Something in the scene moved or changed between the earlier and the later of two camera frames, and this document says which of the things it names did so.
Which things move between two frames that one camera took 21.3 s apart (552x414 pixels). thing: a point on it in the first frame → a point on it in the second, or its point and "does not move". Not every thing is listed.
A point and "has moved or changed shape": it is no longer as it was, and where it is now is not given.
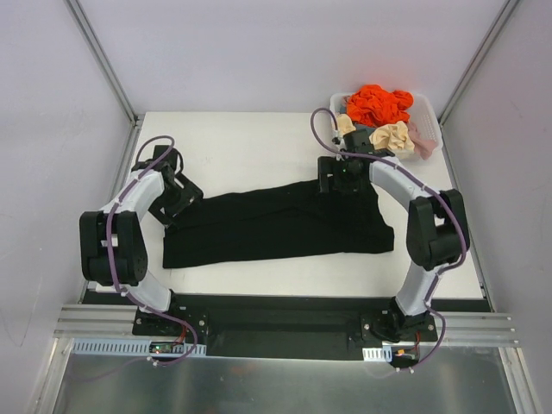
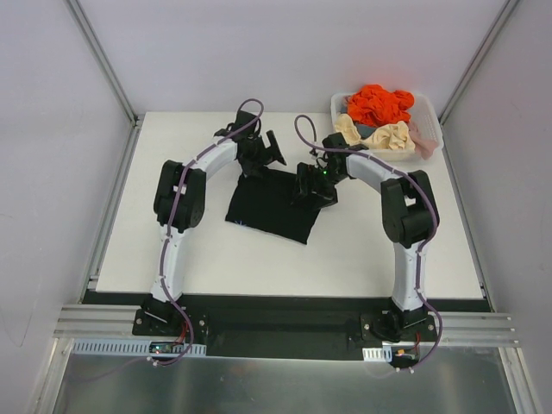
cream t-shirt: (385, 136) does not move
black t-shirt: (272, 223) has moved or changed shape
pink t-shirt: (422, 146) does not move
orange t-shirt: (374, 106) does not move
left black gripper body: (173, 206) → (262, 152)
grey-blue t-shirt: (369, 129) does not move
